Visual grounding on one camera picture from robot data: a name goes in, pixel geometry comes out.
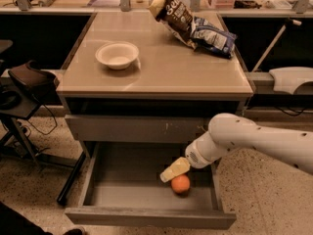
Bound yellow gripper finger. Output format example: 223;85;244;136
159;157;190;183

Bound orange fruit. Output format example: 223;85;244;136
171;174;190;194

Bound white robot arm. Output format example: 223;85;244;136
159;114;313;183

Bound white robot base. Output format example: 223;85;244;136
269;67;313;95

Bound open middle drawer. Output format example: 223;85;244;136
66;142;236;229

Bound grey drawer cabinet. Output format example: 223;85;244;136
57;10;253;153

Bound closed top drawer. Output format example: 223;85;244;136
66;115;210;143

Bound white paper bowl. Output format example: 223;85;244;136
95;41;139;71

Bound blue white chip bag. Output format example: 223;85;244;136
190;16;237;59

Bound brown chip bag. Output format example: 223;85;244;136
148;0;197;49

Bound dark brown bag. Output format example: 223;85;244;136
8;61;59;104

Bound white stick with black tip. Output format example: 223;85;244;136
252;19;302;72

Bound black cable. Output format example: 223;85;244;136
24;103;59;136

